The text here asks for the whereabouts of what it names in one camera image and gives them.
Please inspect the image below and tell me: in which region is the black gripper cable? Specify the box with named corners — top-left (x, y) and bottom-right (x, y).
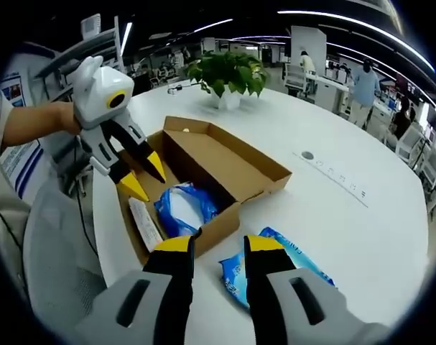
top-left (72, 142), bottom-right (100, 258)

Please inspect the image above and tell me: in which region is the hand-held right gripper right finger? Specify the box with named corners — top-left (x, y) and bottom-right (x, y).
top-left (242, 234), bottom-right (393, 345)

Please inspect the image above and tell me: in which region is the blue wet wipes soft pack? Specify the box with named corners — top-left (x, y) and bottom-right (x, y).
top-left (219, 226), bottom-right (336, 310)

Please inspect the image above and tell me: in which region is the blue soft tissue pack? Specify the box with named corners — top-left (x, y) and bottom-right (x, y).
top-left (153, 182), bottom-right (221, 238)

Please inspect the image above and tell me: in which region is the green leafy plant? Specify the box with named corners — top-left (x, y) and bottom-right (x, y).
top-left (184, 50), bottom-right (269, 98)

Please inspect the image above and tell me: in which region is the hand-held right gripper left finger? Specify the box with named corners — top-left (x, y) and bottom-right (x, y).
top-left (73, 235), bottom-right (197, 345)

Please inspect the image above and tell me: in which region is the person's left hand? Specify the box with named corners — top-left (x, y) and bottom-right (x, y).
top-left (56, 101), bottom-right (83, 136)

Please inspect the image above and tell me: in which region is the white plant pot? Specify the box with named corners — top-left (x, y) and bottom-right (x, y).
top-left (210, 88), bottom-right (242, 111)

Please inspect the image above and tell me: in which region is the white office desk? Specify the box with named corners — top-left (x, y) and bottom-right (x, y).
top-left (316, 75), bottom-right (351, 114)

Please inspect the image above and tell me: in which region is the white office chair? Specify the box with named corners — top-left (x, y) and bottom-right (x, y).
top-left (418, 143), bottom-right (436, 188)
top-left (396, 125), bottom-right (425, 165)

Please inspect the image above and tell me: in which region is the long ceiling light strip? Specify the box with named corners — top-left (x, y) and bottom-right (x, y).
top-left (277, 9), bottom-right (436, 71)

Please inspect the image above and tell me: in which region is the blue white notice board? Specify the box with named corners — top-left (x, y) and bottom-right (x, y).
top-left (0, 73), bottom-right (45, 201)

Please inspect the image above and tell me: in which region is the small white blue carton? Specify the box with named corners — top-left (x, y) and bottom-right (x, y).
top-left (127, 196), bottom-right (164, 252)

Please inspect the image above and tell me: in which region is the grey metal storage shelf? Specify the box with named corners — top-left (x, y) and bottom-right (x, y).
top-left (34, 14), bottom-right (129, 101)

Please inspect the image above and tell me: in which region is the grey mesh office chair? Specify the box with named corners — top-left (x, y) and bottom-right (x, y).
top-left (22, 183), bottom-right (109, 331)

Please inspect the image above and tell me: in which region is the brown cardboard shoe box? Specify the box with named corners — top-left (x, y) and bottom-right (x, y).
top-left (116, 115), bottom-right (293, 265)

